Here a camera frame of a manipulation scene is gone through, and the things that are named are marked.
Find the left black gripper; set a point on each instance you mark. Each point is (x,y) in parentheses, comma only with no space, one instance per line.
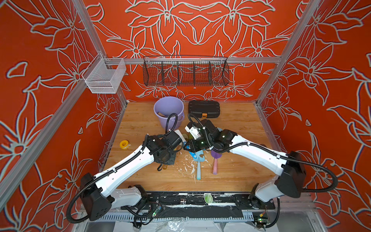
(172,161)

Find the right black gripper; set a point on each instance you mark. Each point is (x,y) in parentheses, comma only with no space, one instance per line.
(194,145)

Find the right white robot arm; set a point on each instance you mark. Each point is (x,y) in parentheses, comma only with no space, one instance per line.
(289,169)

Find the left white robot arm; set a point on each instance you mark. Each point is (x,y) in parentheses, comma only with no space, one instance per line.
(98,194)

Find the light blue trowel front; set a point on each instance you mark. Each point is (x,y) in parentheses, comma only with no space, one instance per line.
(199,157)

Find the purple plastic bucket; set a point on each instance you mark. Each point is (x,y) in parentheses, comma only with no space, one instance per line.
(167,106)

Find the black plastic tool case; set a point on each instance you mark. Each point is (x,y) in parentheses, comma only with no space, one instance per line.
(204,109)

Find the yellow tape roll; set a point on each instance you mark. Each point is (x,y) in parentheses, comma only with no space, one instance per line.
(124,144)

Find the green round sticker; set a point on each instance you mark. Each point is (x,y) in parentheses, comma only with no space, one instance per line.
(208,198)

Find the purple trowel pink handle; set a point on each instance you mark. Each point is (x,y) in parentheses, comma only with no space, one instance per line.
(215,156)

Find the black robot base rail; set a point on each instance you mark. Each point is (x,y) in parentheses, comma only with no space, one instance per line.
(226,206)

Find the black wire wall basket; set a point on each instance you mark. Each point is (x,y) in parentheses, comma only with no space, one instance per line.
(185,71)

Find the white wire mesh basket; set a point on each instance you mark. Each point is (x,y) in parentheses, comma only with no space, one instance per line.
(103,75)

